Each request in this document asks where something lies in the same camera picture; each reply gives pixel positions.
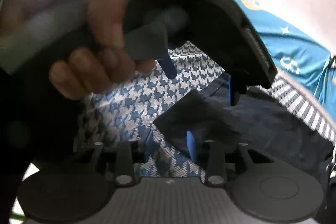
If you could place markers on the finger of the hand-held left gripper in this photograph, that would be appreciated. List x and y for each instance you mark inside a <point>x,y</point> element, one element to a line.
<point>233,94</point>
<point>168,66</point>

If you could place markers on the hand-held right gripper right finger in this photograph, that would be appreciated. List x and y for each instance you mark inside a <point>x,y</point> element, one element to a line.
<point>190,145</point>

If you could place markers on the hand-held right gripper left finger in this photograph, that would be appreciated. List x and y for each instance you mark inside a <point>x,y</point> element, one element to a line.
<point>149,145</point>

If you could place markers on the black t-shirt with red print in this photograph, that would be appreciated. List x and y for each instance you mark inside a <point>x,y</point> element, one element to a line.
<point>262,129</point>

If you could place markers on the blue white houndstooth mat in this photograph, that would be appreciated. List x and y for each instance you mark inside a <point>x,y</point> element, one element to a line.
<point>126,108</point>

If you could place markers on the blue printed bed sheet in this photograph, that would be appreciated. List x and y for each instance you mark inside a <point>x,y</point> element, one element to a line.
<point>288,43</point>

